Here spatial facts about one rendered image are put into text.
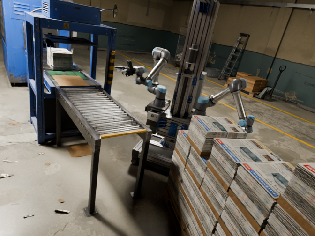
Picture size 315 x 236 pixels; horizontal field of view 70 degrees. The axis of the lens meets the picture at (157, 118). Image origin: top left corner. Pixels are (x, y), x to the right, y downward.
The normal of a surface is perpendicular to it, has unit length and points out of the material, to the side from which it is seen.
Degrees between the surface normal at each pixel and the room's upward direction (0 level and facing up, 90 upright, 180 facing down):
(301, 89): 90
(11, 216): 0
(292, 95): 90
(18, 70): 90
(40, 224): 0
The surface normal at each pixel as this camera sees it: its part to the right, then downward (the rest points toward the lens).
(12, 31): 0.56, 0.42
